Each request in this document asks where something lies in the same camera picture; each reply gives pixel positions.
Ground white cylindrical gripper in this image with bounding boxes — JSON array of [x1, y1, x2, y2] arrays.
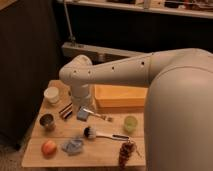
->
[[70, 84, 92, 107]]

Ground blue sponge block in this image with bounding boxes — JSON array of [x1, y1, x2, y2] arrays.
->
[[77, 107, 89, 122]]

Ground dark striped chocolate bar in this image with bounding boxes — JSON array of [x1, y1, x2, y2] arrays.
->
[[59, 103, 73, 120]]

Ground brown pine cone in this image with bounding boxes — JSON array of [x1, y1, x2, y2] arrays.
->
[[118, 141, 135, 169]]

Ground blue grey towel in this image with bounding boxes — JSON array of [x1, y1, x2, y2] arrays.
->
[[61, 138, 84, 155]]

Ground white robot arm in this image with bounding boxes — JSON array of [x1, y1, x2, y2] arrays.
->
[[59, 48, 213, 171]]

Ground green plastic cup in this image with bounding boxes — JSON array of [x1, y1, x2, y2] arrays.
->
[[124, 116, 138, 133]]

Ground metal pole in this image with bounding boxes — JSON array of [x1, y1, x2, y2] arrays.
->
[[63, 0, 76, 46]]

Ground small paint brush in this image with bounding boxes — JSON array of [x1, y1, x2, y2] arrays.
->
[[83, 108, 114, 122]]

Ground white handled dish brush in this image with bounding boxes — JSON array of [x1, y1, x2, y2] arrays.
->
[[84, 126, 129, 141]]

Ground grey metal rail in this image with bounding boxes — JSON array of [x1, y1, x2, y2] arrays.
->
[[62, 42, 142, 62]]

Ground white paper cup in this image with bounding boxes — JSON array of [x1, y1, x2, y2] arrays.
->
[[44, 87, 60, 104]]

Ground yellow plastic tray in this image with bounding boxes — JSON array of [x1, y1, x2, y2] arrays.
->
[[95, 85, 148, 108]]

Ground wooden shelf board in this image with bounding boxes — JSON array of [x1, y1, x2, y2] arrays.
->
[[56, 0, 213, 19]]

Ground red orange apple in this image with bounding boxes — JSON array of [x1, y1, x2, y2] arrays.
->
[[41, 140, 57, 156]]

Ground metal cup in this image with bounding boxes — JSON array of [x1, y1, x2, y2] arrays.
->
[[39, 114, 55, 131]]

